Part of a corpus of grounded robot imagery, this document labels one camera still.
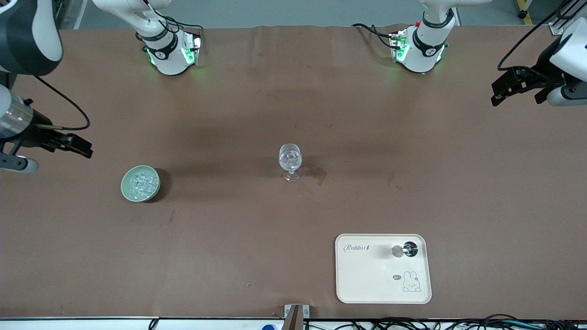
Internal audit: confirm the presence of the clear ice cubes pile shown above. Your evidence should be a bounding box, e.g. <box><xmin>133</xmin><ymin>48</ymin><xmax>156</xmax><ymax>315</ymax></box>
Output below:
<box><xmin>128</xmin><ymin>170</ymin><xmax>158</xmax><ymax>198</ymax></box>

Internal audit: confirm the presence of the metal jigger cup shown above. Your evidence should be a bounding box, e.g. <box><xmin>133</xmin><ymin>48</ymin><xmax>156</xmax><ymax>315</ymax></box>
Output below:
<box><xmin>391</xmin><ymin>241</ymin><xmax>419</xmax><ymax>260</ymax></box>

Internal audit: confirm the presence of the clear wine glass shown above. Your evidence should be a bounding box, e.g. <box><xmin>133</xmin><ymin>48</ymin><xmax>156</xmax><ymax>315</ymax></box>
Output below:
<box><xmin>278</xmin><ymin>143</ymin><xmax>303</xmax><ymax>182</ymax></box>

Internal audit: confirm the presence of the green ceramic bowl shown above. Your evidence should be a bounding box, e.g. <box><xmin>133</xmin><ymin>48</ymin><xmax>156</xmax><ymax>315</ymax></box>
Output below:
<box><xmin>121</xmin><ymin>165</ymin><xmax>161</xmax><ymax>203</ymax></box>

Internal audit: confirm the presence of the brown table cover sheet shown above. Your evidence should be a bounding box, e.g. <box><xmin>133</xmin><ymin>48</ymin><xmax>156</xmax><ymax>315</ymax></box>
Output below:
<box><xmin>0</xmin><ymin>25</ymin><xmax>587</xmax><ymax>320</ymax></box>

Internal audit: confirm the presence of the cream rabbit print tray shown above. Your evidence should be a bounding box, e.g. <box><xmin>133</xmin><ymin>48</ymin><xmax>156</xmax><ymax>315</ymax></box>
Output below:
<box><xmin>335</xmin><ymin>234</ymin><xmax>432</xmax><ymax>304</ymax></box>

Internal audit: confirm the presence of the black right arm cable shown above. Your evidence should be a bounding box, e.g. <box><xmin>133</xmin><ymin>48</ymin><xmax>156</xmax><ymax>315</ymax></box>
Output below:
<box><xmin>34</xmin><ymin>76</ymin><xmax>91</xmax><ymax>131</ymax></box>

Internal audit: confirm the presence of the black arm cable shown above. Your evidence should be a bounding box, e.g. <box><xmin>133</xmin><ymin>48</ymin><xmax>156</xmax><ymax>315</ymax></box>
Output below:
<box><xmin>34</xmin><ymin>76</ymin><xmax>91</xmax><ymax>131</ymax></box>
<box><xmin>498</xmin><ymin>0</ymin><xmax>574</xmax><ymax>72</ymax></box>

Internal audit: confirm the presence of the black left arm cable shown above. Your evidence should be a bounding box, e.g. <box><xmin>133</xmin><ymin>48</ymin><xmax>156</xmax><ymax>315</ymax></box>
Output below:
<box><xmin>498</xmin><ymin>0</ymin><xmax>574</xmax><ymax>72</ymax></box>

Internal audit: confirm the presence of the black left base cable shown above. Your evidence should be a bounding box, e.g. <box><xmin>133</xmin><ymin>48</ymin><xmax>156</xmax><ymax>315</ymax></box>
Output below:
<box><xmin>352</xmin><ymin>23</ymin><xmax>399</xmax><ymax>49</ymax></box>

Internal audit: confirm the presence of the black base cable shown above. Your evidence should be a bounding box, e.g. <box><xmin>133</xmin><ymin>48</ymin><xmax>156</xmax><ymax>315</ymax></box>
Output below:
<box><xmin>352</xmin><ymin>23</ymin><xmax>399</xmax><ymax>49</ymax></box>
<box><xmin>163</xmin><ymin>16</ymin><xmax>203</xmax><ymax>38</ymax></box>

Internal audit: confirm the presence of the black right base cable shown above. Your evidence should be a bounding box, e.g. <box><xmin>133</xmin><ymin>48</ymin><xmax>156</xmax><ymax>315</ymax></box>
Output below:
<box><xmin>163</xmin><ymin>16</ymin><xmax>203</xmax><ymax>38</ymax></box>

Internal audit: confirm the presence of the black cable bundle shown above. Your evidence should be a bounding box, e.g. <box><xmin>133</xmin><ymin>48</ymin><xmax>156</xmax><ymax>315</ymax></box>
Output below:
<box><xmin>303</xmin><ymin>314</ymin><xmax>587</xmax><ymax>330</ymax></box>

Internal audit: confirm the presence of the grey metal mount bracket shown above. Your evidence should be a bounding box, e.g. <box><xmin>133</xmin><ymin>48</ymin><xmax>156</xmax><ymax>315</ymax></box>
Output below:
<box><xmin>284</xmin><ymin>304</ymin><xmax>310</xmax><ymax>330</ymax></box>

